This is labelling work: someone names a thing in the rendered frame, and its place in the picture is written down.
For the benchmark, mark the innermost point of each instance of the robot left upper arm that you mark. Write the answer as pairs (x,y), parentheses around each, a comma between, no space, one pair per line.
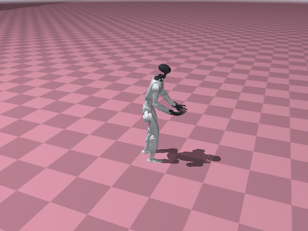
(163,92)

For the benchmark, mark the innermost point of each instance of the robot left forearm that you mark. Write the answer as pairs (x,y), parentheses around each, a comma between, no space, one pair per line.
(168,99)

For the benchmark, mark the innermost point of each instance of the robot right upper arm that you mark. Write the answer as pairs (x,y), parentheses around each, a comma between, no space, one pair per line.
(155,90)

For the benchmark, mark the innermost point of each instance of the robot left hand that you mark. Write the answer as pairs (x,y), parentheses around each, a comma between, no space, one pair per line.
(179,107)

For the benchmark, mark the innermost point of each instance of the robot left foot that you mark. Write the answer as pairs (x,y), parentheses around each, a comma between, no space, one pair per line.
(145,152)

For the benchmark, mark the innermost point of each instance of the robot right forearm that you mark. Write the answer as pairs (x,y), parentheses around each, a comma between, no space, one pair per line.
(162,108)

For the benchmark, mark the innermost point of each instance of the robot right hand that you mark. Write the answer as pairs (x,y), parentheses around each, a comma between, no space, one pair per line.
(175,113)

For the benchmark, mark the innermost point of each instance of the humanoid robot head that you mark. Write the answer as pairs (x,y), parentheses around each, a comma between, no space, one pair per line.
(165,69)

